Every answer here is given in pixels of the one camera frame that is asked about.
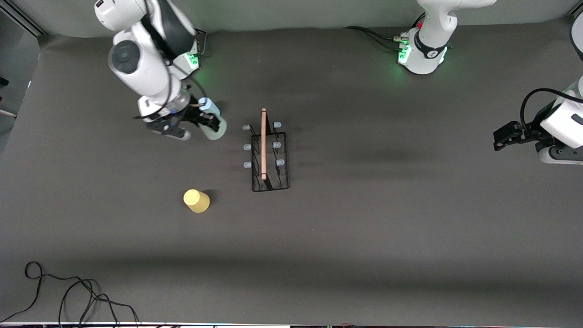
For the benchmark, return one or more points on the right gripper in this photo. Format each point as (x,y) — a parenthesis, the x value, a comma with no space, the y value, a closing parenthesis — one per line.
(192,115)

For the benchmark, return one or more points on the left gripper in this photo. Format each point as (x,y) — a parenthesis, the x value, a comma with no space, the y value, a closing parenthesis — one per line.
(531,133)

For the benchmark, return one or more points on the pale green plastic cup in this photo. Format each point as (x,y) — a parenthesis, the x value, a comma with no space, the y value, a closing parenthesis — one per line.
(220,130)

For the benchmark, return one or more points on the yellow plastic cup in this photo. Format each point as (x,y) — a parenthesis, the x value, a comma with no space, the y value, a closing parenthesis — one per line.
(196,201)

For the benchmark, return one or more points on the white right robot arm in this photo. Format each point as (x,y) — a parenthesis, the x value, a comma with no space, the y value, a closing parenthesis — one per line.
(136,64)

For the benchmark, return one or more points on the light blue plastic cup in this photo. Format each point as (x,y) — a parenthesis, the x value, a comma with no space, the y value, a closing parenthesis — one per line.
(210,105)

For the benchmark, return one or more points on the dark grey table mat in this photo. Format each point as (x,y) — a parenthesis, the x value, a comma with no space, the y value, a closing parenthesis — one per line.
(364,255)

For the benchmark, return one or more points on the small black bracket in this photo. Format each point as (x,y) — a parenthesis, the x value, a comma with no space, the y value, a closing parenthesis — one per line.
(3,82)

